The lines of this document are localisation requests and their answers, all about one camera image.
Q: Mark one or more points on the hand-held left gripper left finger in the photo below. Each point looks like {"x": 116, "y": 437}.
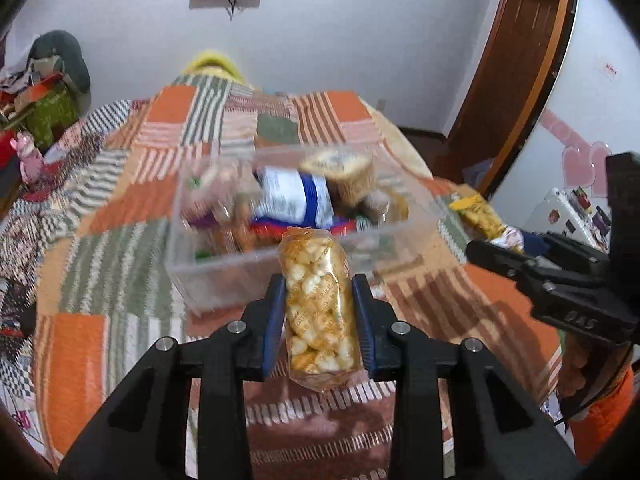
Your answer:
{"x": 277, "y": 320}

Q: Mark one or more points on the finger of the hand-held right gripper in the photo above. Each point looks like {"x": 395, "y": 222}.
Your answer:
{"x": 535, "y": 246}
{"x": 500, "y": 257}

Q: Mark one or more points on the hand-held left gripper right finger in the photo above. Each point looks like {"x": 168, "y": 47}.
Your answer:
{"x": 364, "y": 320}

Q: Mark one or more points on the golden puffed snack packet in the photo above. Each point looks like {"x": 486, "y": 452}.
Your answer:
{"x": 320, "y": 310}

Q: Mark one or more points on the yellow snack packet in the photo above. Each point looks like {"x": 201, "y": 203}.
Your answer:
{"x": 477, "y": 215}

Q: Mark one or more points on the clear plastic container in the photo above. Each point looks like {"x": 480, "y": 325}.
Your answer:
{"x": 225, "y": 275}

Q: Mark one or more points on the red snack packet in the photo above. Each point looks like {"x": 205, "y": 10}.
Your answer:
{"x": 265, "y": 230}

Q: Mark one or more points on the orange snack bag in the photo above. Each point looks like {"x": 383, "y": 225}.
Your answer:
{"x": 237, "y": 237}

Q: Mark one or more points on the brown snack packet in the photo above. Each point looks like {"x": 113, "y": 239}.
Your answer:
{"x": 382, "y": 206}

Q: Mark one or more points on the blue white snack bag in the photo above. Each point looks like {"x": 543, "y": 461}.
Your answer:
{"x": 290, "y": 195}

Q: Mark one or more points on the beige cracker block packet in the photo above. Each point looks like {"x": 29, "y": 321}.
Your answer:
{"x": 340, "y": 175}

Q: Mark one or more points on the person's right hand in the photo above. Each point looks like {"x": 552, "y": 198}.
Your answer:
{"x": 572, "y": 370}

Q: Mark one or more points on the white cabinet with stickers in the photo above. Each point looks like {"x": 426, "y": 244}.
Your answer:
{"x": 565, "y": 215}

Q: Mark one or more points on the patchwork striped blanket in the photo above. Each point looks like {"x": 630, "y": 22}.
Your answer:
{"x": 125, "y": 210}

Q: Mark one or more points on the checkered patterned cloth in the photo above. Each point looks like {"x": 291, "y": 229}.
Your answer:
{"x": 30, "y": 230}

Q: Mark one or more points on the pink plush toy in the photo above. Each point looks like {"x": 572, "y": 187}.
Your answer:
{"x": 29, "y": 157}

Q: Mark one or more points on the green patterned bag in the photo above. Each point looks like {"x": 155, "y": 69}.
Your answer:
{"x": 50, "y": 117}

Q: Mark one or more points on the pile of clutter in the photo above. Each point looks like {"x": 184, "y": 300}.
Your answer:
{"x": 25, "y": 85}

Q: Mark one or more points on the pink heart wall sticker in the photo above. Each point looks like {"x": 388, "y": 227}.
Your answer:
{"x": 580, "y": 155}

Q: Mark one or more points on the wooden door frame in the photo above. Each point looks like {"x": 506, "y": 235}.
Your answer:
{"x": 515, "y": 60}

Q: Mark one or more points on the red white wall note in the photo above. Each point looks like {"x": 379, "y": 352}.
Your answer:
{"x": 608, "y": 70}

